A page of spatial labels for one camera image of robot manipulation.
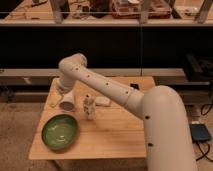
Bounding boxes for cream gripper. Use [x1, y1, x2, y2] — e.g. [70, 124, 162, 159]
[50, 80, 69, 108]

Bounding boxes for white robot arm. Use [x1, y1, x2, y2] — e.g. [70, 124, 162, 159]
[57, 53, 198, 171]

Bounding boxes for white paper cup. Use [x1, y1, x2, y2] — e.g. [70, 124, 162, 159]
[59, 91, 75, 111]

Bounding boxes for wooden table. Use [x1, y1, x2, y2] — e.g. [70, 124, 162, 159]
[29, 78, 146, 160]

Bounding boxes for black rectangular remote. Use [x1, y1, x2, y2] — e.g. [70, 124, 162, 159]
[130, 84, 139, 90]

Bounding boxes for dark shelf unit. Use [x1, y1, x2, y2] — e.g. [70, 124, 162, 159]
[0, 0, 213, 92]

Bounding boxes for blue box on floor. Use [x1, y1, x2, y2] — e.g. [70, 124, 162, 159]
[190, 124, 212, 142]

